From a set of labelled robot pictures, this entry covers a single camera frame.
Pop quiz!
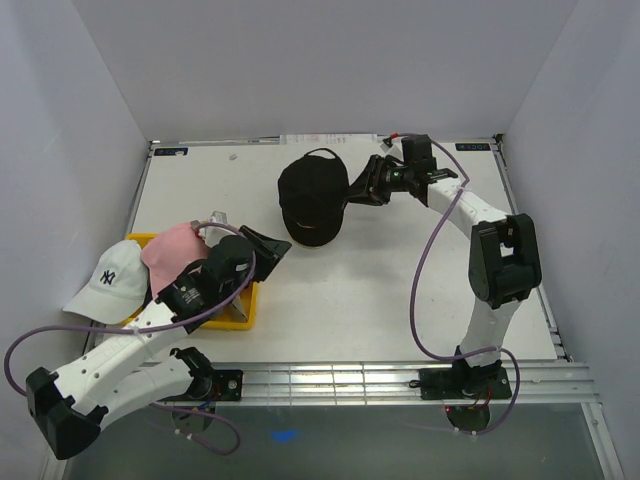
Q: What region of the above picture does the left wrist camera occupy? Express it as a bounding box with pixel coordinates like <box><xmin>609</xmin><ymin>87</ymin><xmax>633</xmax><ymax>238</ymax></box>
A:
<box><xmin>190</xmin><ymin>211</ymin><xmax>233</xmax><ymax>248</ymax></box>

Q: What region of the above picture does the aluminium front rail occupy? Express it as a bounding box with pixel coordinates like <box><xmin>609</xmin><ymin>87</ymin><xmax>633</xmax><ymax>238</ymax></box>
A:
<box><xmin>55</xmin><ymin>362</ymin><xmax>601</xmax><ymax>409</ymax></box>

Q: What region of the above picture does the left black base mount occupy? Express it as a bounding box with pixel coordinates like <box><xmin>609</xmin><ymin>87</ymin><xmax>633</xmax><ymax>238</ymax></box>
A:
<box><xmin>204</xmin><ymin>369</ymin><xmax>244</xmax><ymax>402</ymax></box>

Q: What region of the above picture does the pink baseball cap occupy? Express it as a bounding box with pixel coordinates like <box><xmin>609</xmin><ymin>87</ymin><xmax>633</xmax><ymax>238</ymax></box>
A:
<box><xmin>141</xmin><ymin>223</ymin><xmax>209</xmax><ymax>298</ymax></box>

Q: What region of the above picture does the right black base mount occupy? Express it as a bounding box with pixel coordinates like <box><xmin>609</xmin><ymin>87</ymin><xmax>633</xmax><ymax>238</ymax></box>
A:
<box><xmin>408</xmin><ymin>368</ymin><xmax>512</xmax><ymax>400</ymax></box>

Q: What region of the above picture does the beige baseball cap black R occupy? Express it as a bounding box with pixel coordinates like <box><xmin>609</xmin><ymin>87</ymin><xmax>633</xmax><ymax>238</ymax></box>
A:
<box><xmin>219</xmin><ymin>295</ymin><xmax>249</xmax><ymax>324</ymax></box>

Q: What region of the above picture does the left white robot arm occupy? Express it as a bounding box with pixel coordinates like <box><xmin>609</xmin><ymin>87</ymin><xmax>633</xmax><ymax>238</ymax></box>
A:
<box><xmin>25</xmin><ymin>226</ymin><xmax>291</xmax><ymax>460</ymax></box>

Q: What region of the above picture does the gold wire hat stand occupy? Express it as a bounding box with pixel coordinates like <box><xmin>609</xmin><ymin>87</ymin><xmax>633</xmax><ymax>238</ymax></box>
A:
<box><xmin>292</xmin><ymin>240</ymin><xmax>332</xmax><ymax>250</ymax></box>

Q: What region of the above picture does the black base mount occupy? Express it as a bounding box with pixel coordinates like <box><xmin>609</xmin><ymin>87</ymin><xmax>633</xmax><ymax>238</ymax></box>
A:
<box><xmin>408</xmin><ymin>368</ymin><xmax>512</xmax><ymax>400</ymax></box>
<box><xmin>204</xmin><ymin>369</ymin><xmax>244</xmax><ymax>402</ymax></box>

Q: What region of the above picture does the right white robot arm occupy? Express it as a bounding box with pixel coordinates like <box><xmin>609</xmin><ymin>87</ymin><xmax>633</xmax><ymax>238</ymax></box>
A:
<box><xmin>348</xmin><ymin>133</ymin><xmax>542</xmax><ymax>400</ymax></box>

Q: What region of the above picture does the yellow plastic tray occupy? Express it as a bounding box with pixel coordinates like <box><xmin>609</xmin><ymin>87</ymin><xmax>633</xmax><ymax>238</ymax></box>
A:
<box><xmin>119</xmin><ymin>233</ymin><xmax>258</xmax><ymax>331</ymax></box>

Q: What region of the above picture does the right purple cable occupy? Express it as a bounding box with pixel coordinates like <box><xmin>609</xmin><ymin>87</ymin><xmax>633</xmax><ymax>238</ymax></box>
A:
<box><xmin>387</xmin><ymin>132</ymin><xmax>521</xmax><ymax>437</ymax></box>

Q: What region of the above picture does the black baseball cap gold R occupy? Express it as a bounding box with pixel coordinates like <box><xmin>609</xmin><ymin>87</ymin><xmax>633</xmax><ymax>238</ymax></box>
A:
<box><xmin>277</xmin><ymin>147</ymin><xmax>349</xmax><ymax>245</ymax></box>

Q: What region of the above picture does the white NY baseball cap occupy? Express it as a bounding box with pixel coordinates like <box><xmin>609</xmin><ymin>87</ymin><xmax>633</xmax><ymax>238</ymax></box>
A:
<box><xmin>62</xmin><ymin>240</ymin><xmax>149</xmax><ymax>325</ymax></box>

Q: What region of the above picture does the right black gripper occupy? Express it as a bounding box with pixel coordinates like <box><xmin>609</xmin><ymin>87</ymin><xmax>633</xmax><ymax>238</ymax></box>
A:
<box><xmin>341</xmin><ymin>155</ymin><xmax>413</xmax><ymax>207</ymax></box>

